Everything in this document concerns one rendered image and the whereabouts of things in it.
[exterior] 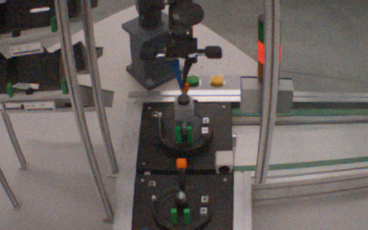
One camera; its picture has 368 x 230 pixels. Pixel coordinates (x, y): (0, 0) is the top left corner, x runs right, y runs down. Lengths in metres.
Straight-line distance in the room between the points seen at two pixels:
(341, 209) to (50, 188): 0.87
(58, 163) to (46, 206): 0.18
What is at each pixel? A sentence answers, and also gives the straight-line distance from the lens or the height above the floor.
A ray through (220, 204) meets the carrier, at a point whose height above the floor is 0.97.
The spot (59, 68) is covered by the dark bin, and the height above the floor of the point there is 1.34.
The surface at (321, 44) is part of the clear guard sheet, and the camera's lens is 0.99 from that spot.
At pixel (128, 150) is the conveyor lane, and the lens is 1.35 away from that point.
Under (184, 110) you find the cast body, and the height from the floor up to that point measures 1.08.
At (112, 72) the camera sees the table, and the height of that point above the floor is 0.86.
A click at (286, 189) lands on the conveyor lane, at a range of 1.29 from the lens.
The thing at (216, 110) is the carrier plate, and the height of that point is 0.97.
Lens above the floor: 1.94
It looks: 44 degrees down
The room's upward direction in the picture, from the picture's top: 4 degrees counter-clockwise
